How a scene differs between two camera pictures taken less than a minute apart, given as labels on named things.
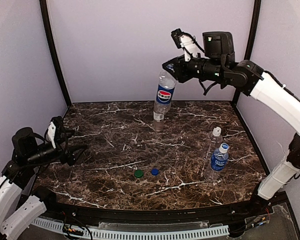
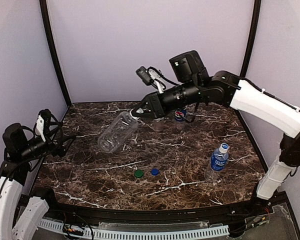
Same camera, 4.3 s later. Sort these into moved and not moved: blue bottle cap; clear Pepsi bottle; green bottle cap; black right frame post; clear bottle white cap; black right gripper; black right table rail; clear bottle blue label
Moved: clear Pepsi bottle; clear bottle white cap; black right gripper
Not moved: blue bottle cap; clear bottle blue label; green bottle cap; black right frame post; black right table rail
